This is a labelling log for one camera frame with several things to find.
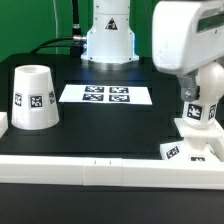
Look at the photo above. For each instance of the white lamp shade cone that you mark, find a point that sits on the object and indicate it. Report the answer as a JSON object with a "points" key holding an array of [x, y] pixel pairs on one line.
{"points": [[34, 104]]}

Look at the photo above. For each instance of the white marker sheet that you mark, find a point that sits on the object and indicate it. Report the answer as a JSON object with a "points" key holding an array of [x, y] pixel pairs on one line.
{"points": [[106, 94]]}

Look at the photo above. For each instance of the white lamp bulb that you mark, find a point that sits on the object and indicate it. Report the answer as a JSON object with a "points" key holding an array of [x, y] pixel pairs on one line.
{"points": [[201, 113]]}

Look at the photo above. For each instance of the white lamp base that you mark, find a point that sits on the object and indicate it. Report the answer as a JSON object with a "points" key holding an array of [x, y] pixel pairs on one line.
{"points": [[197, 145]]}

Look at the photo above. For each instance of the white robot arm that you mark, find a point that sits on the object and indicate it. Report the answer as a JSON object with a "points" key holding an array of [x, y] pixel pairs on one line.
{"points": [[110, 41]]}

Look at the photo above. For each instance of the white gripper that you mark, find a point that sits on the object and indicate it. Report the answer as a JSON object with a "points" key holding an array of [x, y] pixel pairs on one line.
{"points": [[186, 35]]}

